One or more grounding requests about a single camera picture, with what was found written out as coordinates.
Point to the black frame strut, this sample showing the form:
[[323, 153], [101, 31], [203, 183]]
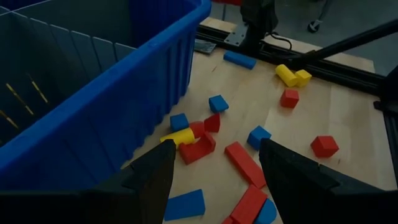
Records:
[[357, 40]]

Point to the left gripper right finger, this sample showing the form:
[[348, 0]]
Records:
[[326, 205]]

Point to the red foam arch block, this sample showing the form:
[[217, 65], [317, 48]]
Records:
[[199, 151]]

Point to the small red rounded block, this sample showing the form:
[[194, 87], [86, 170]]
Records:
[[197, 129]]

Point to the large blue plastic bin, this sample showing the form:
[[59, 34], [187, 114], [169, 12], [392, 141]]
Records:
[[109, 124]]

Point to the silver corner bracket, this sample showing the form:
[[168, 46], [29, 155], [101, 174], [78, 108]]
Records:
[[236, 37]]

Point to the small red foam block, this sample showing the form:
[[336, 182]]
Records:
[[245, 165]]

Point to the grey flat sheet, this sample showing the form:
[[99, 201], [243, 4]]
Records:
[[205, 46]]

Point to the yellow foam cylinder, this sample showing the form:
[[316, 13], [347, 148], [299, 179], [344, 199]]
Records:
[[286, 75], [178, 137]]

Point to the slotted grey bin divider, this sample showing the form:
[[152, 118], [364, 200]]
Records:
[[46, 77]]

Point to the black caster wheel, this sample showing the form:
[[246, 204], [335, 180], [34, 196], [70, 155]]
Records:
[[314, 26]]

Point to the red foam wedge block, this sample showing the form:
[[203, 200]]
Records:
[[213, 124]]

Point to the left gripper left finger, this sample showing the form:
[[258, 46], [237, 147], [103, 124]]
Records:
[[109, 208]]

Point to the yellow foam cube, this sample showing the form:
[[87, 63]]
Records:
[[303, 77]]

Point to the blue foam half cylinder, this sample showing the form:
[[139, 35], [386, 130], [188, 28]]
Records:
[[266, 213]]

